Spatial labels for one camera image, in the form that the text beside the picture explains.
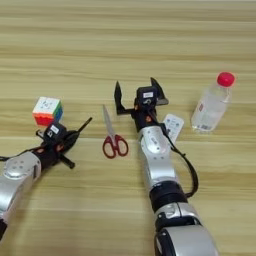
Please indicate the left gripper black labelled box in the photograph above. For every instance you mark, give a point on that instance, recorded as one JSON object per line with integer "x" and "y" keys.
{"x": 55, "y": 130}

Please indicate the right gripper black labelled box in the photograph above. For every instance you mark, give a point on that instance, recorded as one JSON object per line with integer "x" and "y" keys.
{"x": 147, "y": 96}

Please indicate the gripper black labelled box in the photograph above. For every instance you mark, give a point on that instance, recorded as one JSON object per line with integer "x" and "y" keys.
{"x": 55, "y": 130}
{"x": 147, "y": 96}

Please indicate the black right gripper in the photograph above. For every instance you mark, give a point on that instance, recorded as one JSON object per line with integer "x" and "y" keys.
{"x": 145, "y": 116}

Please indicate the clear bottle red cap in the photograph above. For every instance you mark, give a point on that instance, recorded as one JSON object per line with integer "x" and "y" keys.
{"x": 210, "y": 106}

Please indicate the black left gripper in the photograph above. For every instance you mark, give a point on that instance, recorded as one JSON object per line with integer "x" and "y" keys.
{"x": 50, "y": 151}

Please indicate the white remote control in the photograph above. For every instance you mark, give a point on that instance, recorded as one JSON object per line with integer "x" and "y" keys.
{"x": 175, "y": 126}

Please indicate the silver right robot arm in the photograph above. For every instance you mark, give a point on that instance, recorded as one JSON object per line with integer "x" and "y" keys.
{"x": 158, "y": 156}

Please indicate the colourful puzzle cube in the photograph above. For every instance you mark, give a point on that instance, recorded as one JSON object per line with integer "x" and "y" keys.
{"x": 46, "y": 109}

